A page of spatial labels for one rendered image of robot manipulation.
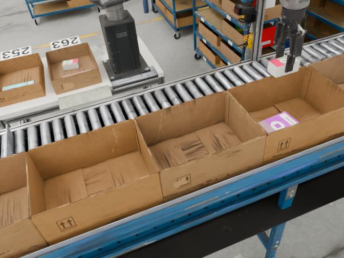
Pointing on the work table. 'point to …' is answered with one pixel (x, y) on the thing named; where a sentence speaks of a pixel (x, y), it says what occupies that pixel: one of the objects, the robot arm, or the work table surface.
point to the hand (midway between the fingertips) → (284, 60)
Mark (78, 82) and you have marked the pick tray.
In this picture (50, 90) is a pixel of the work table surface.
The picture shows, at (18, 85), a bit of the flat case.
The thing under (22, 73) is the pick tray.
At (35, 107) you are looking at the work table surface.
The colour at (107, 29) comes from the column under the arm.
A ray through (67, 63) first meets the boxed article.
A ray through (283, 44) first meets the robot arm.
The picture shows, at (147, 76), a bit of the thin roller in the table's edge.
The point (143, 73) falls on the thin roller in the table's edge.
